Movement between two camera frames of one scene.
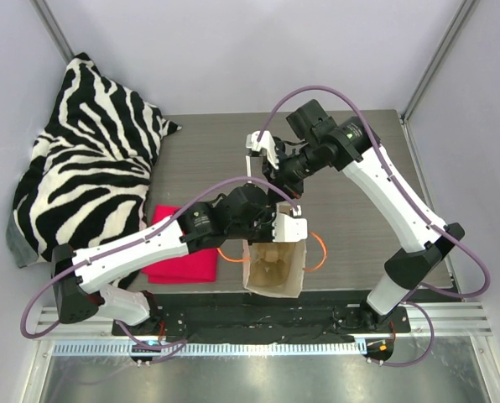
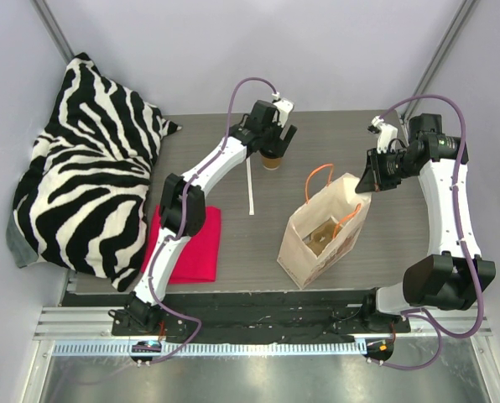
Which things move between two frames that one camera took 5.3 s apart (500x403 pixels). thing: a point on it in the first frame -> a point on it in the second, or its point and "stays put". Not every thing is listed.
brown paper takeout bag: x=275 y=268 -> x=320 y=235
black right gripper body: x=270 y=166 -> x=376 y=168
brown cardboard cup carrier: x=269 y=264 -> x=319 y=239
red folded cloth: x=199 y=266 stays put
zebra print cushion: x=90 y=171 stays put
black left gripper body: x=265 y=221 -> x=278 y=139
